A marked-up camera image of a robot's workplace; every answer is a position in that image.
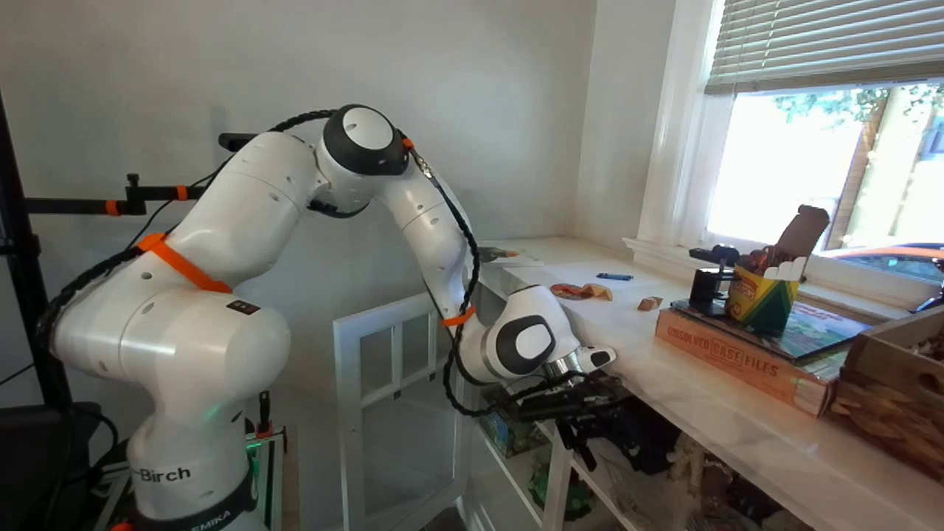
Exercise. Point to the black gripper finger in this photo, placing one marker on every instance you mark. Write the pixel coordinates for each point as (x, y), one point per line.
(583, 451)

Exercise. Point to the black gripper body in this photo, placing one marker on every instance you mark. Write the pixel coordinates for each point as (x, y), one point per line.
(583, 408)

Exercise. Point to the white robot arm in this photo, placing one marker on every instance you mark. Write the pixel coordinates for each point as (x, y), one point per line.
(171, 314)

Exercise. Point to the white shelf cabinet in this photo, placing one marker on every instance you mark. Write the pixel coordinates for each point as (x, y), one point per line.
(813, 467)

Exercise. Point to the white cabinet door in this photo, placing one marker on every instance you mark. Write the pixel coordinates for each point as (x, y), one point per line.
(400, 440)

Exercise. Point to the small brown item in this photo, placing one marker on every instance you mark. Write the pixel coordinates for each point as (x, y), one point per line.
(652, 302)

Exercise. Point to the brown food on plate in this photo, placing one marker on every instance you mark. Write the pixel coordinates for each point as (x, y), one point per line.
(583, 291)

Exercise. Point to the blue pen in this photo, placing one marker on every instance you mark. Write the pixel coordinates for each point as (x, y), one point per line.
(614, 275)

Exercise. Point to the black jar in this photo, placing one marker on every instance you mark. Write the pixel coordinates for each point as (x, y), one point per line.
(711, 284)

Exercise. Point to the crayon box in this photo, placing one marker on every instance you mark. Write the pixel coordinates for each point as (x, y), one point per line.
(761, 305)

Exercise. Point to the wooden crate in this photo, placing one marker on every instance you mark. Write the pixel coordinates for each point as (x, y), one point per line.
(891, 390)

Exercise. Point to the window blind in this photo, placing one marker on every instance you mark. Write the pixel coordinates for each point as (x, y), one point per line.
(768, 45)

